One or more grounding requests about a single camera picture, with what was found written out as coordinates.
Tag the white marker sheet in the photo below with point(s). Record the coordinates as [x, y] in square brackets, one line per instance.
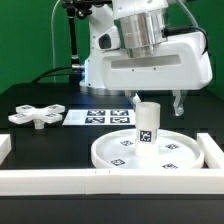
[95, 117]

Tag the white U-shaped fence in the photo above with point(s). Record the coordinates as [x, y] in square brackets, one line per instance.
[209, 180]

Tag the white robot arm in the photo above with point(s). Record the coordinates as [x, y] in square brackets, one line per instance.
[132, 49]

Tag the white cross-shaped table base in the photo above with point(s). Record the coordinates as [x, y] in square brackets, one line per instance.
[39, 116]

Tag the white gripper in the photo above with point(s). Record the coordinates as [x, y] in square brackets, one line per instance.
[177, 64]

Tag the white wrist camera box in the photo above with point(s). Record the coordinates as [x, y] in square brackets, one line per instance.
[109, 40]

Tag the white round table top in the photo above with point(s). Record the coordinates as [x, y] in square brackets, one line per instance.
[173, 151]

